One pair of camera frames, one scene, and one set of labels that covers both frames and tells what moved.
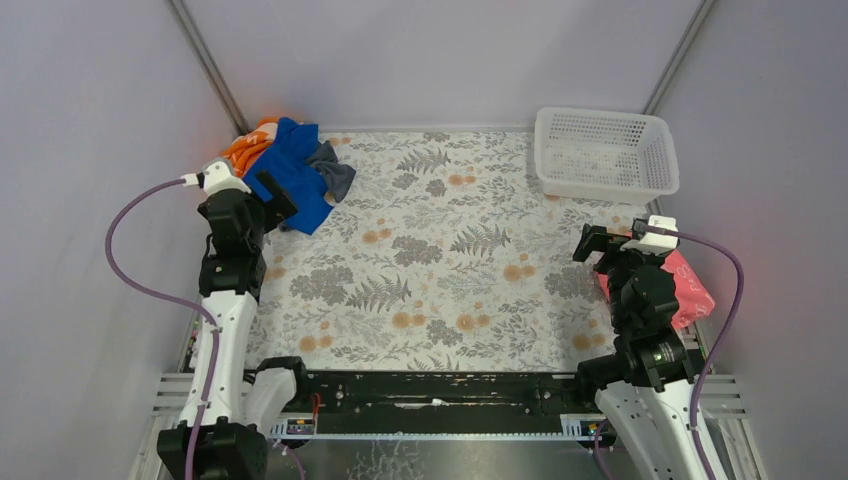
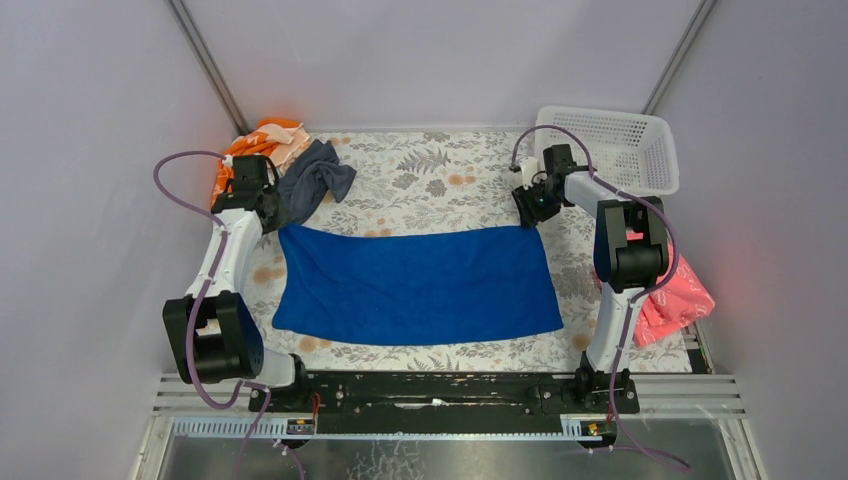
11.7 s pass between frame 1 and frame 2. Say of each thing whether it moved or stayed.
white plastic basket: stayed
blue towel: moved
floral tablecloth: stayed
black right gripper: moved
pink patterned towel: stayed
